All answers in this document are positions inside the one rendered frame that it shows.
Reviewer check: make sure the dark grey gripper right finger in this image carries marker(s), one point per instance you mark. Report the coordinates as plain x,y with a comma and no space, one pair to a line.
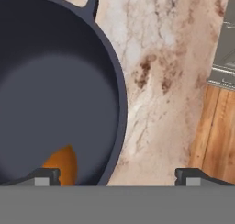
189,175

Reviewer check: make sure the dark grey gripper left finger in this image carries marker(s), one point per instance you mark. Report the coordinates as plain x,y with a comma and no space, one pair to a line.
46,175

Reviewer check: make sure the orange carrot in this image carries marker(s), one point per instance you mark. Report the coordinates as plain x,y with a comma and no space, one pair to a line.
64,162

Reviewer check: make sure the dark blue-grey pot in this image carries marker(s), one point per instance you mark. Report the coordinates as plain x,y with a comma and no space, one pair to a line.
58,87

